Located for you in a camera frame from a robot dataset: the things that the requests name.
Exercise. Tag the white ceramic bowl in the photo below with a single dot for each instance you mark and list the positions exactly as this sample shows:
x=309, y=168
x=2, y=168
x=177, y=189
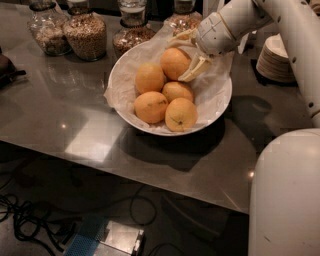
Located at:
x=213, y=106

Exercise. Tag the dark object left edge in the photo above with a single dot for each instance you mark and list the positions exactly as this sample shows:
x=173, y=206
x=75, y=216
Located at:
x=8, y=72

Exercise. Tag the blue and metal box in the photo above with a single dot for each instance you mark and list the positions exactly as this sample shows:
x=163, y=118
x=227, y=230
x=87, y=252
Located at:
x=99, y=236

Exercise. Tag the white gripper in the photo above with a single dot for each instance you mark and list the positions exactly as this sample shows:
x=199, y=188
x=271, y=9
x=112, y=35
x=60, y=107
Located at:
x=213, y=37

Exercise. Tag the white paper liner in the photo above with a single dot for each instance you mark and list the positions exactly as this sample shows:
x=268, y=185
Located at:
x=125, y=80

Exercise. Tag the stack of white plates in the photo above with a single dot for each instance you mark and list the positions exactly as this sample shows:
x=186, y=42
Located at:
x=273, y=62

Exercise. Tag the glass jar dark granola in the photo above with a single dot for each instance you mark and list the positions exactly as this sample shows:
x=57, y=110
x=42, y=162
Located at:
x=134, y=26

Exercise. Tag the far left glass jar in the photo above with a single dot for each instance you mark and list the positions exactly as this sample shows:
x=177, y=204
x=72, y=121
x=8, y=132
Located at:
x=46, y=27

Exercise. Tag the glass jar mixed cereal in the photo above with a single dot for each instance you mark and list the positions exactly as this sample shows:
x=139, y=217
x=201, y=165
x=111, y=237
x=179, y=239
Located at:
x=184, y=16

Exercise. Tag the grain filled glass jar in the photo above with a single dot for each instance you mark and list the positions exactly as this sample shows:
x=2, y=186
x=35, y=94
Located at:
x=85, y=31

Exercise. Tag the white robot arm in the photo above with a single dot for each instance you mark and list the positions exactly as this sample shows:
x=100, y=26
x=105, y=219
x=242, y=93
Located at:
x=284, y=216

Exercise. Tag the black tray under plates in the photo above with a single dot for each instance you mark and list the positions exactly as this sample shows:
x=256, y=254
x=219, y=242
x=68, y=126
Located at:
x=265, y=81

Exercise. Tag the orange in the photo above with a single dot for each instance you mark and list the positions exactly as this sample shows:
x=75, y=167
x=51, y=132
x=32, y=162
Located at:
x=149, y=77
x=181, y=115
x=150, y=107
x=173, y=90
x=174, y=62

